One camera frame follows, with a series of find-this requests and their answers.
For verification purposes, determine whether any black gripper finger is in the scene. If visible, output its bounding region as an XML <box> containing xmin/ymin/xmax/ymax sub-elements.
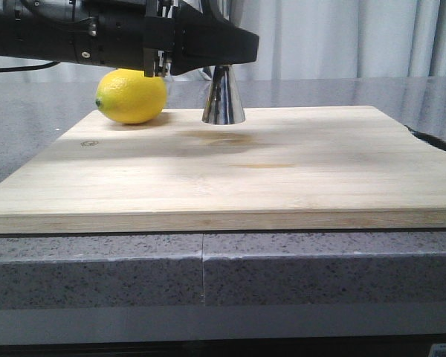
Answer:
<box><xmin>170</xmin><ymin>1</ymin><xmax>259</xmax><ymax>75</ymax></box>
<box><xmin>201</xmin><ymin>0</ymin><xmax>230</xmax><ymax>25</ymax></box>

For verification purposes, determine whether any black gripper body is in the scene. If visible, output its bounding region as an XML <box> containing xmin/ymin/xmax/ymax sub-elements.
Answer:
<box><xmin>0</xmin><ymin>1</ymin><xmax>178</xmax><ymax>77</ymax></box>

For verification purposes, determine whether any steel double jigger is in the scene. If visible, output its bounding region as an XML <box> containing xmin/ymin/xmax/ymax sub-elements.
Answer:
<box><xmin>202</xmin><ymin>65</ymin><xmax>245</xmax><ymax>126</ymax></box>

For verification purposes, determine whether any yellow lemon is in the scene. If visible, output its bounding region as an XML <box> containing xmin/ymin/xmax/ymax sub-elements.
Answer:
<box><xmin>95</xmin><ymin>68</ymin><xmax>167</xmax><ymax>124</ymax></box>

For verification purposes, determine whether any grey curtain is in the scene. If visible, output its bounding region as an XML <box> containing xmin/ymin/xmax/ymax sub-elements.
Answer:
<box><xmin>0</xmin><ymin>0</ymin><xmax>446</xmax><ymax>83</ymax></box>

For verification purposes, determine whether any wooden cutting board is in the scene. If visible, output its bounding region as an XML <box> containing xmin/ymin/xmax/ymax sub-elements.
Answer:
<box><xmin>0</xmin><ymin>106</ymin><xmax>446</xmax><ymax>234</ymax></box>

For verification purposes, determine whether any label sticker bottom right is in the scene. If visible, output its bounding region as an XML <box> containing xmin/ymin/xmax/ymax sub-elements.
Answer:
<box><xmin>428</xmin><ymin>343</ymin><xmax>446</xmax><ymax>357</ymax></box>

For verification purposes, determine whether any black cable under gripper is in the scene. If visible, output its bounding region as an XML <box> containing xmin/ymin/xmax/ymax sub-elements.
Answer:
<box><xmin>0</xmin><ymin>61</ymin><xmax>62</xmax><ymax>73</ymax></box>

